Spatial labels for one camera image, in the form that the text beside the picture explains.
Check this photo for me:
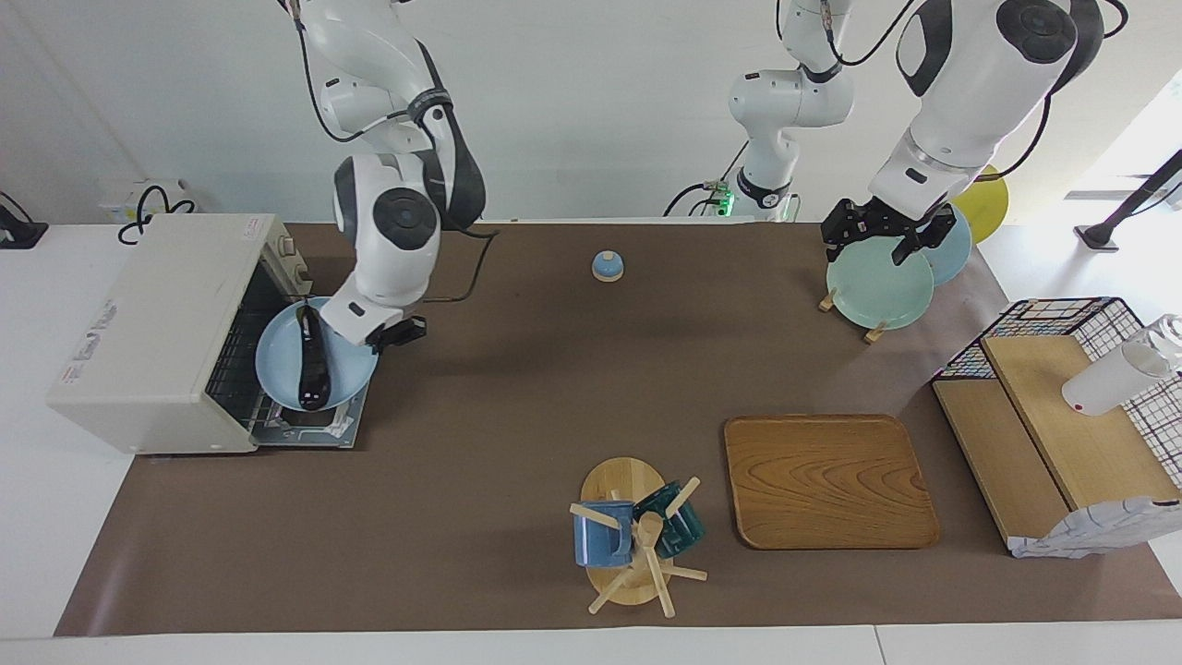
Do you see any dark purple eggplant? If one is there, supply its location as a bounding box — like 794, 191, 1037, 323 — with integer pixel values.
295, 305, 333, 412

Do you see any cream toaster oven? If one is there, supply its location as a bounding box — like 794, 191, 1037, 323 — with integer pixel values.
46, 213, 370, 455

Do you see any mint green plate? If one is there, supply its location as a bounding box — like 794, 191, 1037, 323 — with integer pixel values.
826, 238, 935, 332

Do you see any light blue racked plate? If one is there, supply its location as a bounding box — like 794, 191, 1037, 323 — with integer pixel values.
923, 205, 973, 287

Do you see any wooden plate rack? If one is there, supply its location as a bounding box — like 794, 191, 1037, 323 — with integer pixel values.
818, 288, 889, 345

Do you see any yellow plate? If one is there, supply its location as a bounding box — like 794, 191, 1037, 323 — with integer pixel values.
951, 166, 1010, 246

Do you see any brown table mat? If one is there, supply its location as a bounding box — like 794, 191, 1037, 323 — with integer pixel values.
54, 222, 1182, 638

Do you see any wooden serving tray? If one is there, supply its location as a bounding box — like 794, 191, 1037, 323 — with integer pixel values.
723, 414, 941, 551

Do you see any black floor stand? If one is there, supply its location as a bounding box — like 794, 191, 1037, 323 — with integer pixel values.
1074, 148, 1182, 252

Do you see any white cup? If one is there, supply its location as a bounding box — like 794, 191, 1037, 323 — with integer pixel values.
1061, 314, 1182, 417

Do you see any wooden mug tree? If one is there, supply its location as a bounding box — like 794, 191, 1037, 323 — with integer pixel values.
569, 456, 709, 618

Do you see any blue mug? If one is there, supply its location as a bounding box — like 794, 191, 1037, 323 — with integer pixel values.
573, 500, 636, 568

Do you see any dark green mug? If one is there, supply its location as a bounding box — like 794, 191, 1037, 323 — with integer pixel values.
633, 480, 706, 559

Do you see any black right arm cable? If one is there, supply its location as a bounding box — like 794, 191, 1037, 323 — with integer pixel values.
420, 226, 500, 304

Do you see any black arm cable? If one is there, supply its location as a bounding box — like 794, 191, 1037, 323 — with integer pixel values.
817, 0, 924, 70
420, 226, 500, 304

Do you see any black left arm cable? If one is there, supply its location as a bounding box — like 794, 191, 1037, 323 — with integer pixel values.
817, 0, 924, 70

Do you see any wire and wood shelf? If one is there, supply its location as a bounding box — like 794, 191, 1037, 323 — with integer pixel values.
931, 296, 1182, 559

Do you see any white power strip with cable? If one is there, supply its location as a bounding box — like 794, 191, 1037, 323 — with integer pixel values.
97, 180, 199, 246

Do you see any black desk mount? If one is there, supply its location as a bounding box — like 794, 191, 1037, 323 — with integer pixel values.
0, 191, 49, 250

